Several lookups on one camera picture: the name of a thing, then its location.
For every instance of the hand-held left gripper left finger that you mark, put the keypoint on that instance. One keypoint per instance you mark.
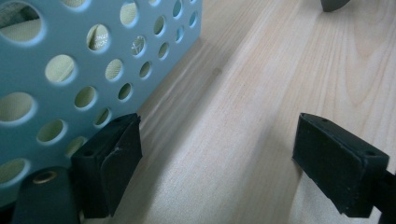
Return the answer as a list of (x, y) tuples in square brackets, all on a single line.
[(106, 168)]

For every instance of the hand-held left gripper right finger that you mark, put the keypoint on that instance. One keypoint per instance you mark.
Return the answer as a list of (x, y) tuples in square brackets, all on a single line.
[(336, 161)]

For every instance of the light blue perforated plastic basket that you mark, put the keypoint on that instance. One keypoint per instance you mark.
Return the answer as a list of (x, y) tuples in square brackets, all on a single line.
[(62, 77)]

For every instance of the dark grey object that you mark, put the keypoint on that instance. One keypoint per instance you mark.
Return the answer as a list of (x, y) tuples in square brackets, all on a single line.
[(333, 4)]

